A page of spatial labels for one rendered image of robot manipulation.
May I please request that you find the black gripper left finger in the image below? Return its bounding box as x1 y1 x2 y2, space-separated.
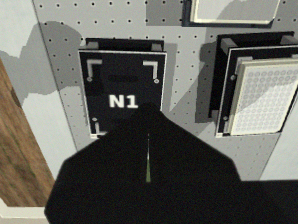
53 103 148 186

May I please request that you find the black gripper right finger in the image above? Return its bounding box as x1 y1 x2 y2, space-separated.
148 102 241 182

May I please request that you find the black rectangular frame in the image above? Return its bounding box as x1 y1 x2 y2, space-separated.
208 31 298 138

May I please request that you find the black raised platform on grey legs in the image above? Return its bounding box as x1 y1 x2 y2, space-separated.
77 38 167 138

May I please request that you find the grey perforated base plate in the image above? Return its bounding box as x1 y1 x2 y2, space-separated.
31 0 298 181

